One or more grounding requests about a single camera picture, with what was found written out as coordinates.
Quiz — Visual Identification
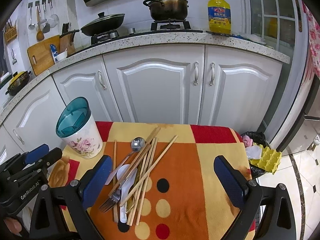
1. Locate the left hand white glove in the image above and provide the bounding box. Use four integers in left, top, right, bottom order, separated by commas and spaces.
4, 217, 22, 235

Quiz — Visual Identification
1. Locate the wooden chopstick rack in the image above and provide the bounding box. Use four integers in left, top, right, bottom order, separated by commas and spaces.
3, 19, 17, 44

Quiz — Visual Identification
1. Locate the glass paned sliding door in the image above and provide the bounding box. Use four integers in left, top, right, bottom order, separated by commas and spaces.
243, 0, 309, 147

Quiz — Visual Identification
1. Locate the yellow egg carton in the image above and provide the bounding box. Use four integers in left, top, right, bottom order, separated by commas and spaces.
249, 143, 282, 174

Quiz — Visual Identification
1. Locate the hanging steel ladle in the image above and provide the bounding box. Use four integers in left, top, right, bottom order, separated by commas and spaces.
28, 2, 35, 30

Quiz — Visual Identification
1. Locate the yellow black casserole pot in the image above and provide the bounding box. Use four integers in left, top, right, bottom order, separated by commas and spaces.
5, 71, 31, 96

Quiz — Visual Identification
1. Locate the hanging wire strainer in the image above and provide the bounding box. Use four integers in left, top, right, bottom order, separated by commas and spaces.
48, 0, 59, 29

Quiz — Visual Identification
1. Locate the blue white packet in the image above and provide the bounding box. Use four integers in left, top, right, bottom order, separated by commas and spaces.
50, 44, 59, 63

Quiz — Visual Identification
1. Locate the colourful chequered table cloth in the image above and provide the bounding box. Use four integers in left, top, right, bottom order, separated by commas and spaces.
47, 121, 257, 240

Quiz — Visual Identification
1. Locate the white plastic spoon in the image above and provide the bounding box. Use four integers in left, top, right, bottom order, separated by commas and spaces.
116, 164, 137, 224

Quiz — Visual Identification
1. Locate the wooden cutting board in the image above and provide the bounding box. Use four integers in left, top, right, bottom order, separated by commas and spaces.
27, 35, 60, 76

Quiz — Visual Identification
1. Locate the steel table knife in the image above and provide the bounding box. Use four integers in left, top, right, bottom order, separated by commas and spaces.
105, 164, 129, 185

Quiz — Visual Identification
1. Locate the steel fork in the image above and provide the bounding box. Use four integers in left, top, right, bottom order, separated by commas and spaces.
99, 168, 137, 212

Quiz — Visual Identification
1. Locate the wooden knife block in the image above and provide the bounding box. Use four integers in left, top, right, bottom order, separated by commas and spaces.
60, 23, 79, 56

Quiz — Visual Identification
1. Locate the hanging steel skimmer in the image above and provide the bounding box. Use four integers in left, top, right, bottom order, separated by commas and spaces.
40, 0, 50, 34

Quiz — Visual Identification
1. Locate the floral utensil holder teal insert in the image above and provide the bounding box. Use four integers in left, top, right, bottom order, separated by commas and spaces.
55, 96, 103, 159

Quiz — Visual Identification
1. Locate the silver cabinet handle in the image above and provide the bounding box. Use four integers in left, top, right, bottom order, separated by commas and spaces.
98, 70, 107, 90
193, 61, 199, 86
12, 129, 25, 145
209, 62, 215, 86

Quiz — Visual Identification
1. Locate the black trash bag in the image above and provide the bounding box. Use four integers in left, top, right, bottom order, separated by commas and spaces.
241, 132, 268, 179

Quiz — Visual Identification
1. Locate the hanging wooden spatula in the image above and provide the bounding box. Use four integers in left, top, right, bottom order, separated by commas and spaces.
35, 1, 44, 42

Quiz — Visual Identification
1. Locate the brown wooden chopstick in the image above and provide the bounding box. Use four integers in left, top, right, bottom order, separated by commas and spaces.
108, 143, 151, 197
108, 126, 161, 197

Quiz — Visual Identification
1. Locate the light wooden chopstick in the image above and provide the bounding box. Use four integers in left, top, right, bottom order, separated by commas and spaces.
135, 137, 159, 226
126, 153, 149, 225
119, 135, 178, 206
127, 137, 158, 226
112, 140, 119, 224

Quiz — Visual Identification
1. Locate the steel spoon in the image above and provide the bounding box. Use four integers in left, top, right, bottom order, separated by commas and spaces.
116, 137, 145, 169

